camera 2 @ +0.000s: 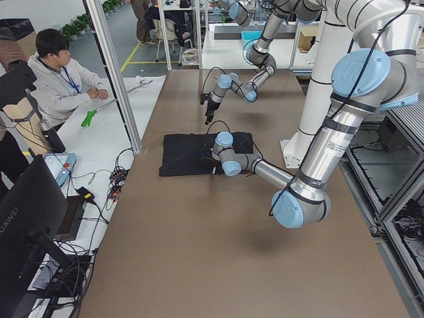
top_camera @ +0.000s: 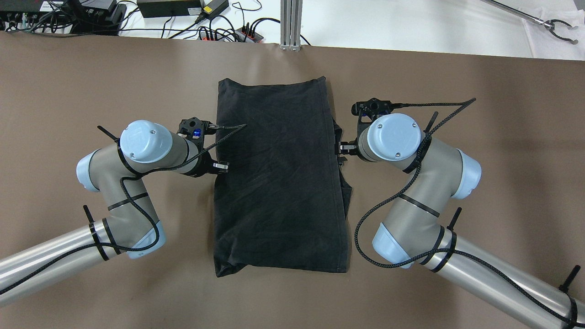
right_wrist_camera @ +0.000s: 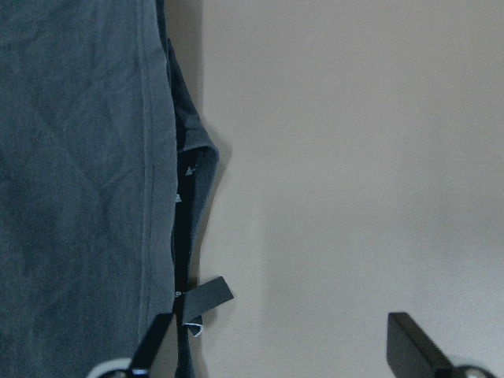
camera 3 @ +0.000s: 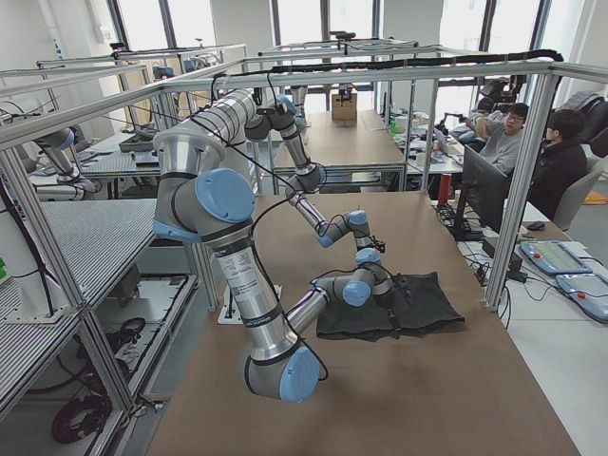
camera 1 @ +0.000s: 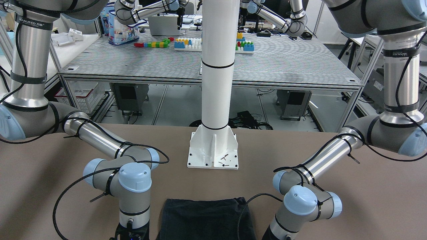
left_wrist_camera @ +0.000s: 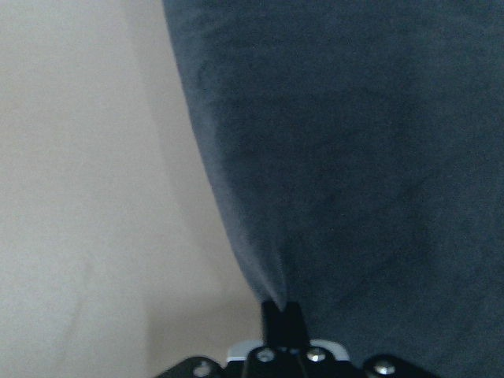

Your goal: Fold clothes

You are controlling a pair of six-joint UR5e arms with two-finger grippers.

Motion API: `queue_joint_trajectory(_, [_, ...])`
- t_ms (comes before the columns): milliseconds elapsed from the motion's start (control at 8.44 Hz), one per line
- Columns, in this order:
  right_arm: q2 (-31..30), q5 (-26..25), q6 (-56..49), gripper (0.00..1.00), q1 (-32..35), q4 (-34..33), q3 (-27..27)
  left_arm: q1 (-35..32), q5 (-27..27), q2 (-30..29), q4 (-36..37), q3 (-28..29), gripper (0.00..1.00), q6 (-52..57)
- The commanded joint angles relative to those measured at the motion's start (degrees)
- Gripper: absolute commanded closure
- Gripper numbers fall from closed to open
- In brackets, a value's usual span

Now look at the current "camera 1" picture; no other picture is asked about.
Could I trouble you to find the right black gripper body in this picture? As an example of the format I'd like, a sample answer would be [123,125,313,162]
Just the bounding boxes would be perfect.
[113,224,149,240]

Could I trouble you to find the black graphic t-shirt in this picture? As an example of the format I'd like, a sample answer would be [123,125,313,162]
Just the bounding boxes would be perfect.
[157,197,256,240]

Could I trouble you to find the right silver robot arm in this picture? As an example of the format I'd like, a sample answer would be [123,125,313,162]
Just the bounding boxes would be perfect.
[1,0,161,240]

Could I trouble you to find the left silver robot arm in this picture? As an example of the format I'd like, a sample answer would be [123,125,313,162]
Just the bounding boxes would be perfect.
[262,0,426,240]

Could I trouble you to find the white central robot column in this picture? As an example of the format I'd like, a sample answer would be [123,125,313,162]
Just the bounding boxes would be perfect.
[186,0,241,170]

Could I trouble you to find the white laundry basket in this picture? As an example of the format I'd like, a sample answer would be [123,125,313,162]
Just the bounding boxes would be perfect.
[68,81,105,116]

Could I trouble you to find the colourful toy building blocks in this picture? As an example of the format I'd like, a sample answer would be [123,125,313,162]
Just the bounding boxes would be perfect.
[134,32,255,54]

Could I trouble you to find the slatted aluminium workbench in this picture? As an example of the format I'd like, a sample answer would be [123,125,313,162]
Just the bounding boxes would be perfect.
[60,34,364,131]

